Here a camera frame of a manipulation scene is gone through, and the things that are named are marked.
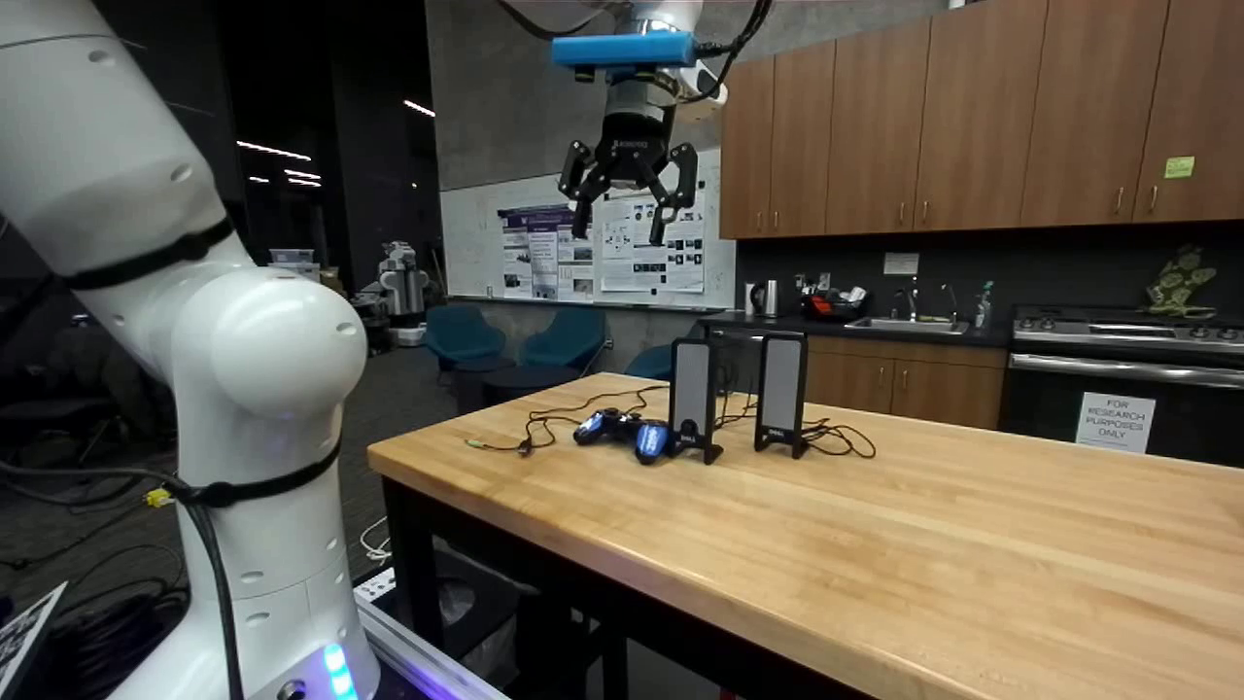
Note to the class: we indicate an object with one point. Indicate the left black desktop speaker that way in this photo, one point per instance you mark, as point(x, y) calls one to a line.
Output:
point(693, 400)

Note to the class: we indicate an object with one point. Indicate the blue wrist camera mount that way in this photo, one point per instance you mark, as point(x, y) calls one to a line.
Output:
point(658, 47)

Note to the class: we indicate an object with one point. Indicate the white poster board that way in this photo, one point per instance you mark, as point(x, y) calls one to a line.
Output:
point(514, 243)

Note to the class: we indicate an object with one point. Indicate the wooden lower cabinets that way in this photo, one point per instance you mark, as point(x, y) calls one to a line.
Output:
point(908, 378)

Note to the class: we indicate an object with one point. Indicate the blue game controller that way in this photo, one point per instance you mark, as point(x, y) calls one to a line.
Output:
point(613, 426)

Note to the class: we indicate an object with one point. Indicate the wooden cabinets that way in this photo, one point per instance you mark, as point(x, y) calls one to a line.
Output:
point(998, 113)
point(908, 378)

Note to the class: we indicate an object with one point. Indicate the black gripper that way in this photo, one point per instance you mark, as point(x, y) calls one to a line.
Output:
point(630, 155)

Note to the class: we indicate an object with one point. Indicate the white paper sign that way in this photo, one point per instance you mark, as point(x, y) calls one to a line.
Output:
point(1118, 422)

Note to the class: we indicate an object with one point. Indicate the right black desktop speaker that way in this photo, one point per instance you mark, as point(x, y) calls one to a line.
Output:
point(784, 393)

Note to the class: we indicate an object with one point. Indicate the teal chair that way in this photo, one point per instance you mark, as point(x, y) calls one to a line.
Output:
point(469, 345)

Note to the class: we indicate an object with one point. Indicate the black table frame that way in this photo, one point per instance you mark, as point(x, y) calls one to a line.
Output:
point(461, 580)

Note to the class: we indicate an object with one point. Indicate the black desktop speaker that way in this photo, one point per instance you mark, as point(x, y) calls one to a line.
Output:
point(693, 400)
point(784, 393)

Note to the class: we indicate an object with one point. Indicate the wooden upper cabinets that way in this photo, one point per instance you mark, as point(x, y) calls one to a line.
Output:
point(998, 113)

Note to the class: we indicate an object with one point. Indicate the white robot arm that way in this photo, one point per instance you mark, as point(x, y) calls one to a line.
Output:
point(122, 209)

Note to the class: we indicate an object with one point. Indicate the stainless steel oven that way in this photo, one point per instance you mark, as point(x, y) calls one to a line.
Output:
point(1188, 366)

